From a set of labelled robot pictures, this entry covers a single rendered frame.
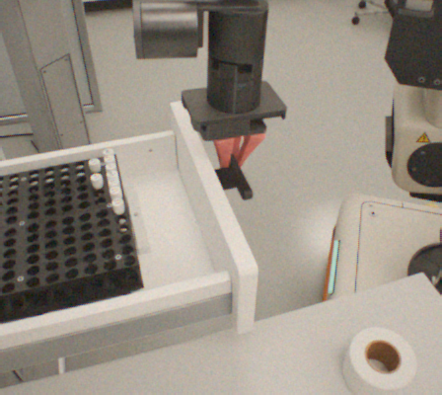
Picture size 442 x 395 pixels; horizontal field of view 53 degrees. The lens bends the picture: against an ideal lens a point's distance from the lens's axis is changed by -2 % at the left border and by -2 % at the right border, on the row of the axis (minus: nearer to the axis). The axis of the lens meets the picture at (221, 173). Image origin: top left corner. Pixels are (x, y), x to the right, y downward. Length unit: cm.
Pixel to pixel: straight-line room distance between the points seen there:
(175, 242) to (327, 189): 138
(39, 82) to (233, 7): 109
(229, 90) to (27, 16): 100
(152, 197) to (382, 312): 32
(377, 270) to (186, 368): 82
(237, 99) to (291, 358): 29
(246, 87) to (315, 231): 129
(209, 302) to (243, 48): 24
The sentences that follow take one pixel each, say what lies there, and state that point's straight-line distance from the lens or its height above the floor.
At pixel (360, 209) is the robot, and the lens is 142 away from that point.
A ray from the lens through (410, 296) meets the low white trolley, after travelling 63.
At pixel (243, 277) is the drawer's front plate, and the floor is 92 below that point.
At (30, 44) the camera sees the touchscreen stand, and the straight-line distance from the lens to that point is 141.
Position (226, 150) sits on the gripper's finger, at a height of 94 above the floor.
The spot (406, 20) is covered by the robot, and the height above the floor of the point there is 99.
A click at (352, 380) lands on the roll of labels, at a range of 53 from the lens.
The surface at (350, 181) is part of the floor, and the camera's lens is 194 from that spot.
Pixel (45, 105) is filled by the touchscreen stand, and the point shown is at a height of 50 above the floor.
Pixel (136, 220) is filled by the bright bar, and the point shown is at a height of 85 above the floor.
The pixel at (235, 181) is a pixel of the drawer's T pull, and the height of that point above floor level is 91.
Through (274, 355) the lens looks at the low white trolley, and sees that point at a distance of 55.
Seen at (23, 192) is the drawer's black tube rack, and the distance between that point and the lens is 55.
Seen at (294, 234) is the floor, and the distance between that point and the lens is 168.
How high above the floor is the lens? 125
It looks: 41 degrees down
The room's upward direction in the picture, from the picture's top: straight up
